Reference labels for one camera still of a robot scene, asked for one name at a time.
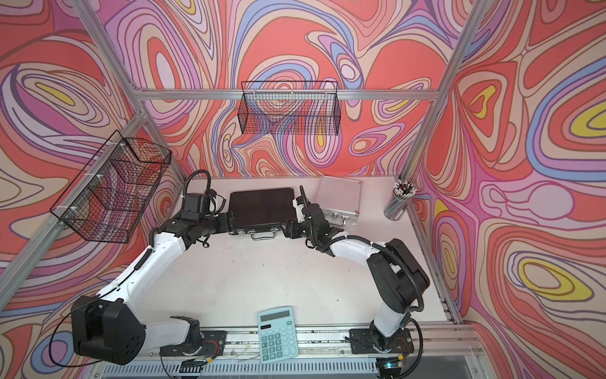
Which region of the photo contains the silver poker set case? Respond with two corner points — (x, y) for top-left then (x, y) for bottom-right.
(314, 176), (362, 227)

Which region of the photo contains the black poker set case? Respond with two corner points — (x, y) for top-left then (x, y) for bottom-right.
(229, 188), (296, 241)

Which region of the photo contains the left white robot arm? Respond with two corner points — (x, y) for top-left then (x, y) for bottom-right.
(70, 189), (232, 365)

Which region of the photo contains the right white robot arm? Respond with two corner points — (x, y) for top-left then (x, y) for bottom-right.
(282, 195), (431, 352)

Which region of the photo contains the silver pencil cup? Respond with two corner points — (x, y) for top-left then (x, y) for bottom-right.
(383, 179), (417, 221)

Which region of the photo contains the teal calculator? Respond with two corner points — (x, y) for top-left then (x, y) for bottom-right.
(257, 306), (299, 364)

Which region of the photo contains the left black wire basket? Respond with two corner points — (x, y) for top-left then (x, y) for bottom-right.
(50, 131), (172, 244)

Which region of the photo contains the black wire basket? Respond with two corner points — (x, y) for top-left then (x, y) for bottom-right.
(238, 80), (342, 137)
(50, 131), (172, 244)

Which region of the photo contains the back black wire basket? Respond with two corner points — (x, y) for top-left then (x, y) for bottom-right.
(238, 80), (342, 137)

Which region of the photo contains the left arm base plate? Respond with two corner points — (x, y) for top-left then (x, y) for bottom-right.
(159, 330), (227, 358)

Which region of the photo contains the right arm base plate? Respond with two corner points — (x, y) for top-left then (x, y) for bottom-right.
(345, 328), (415, 356)

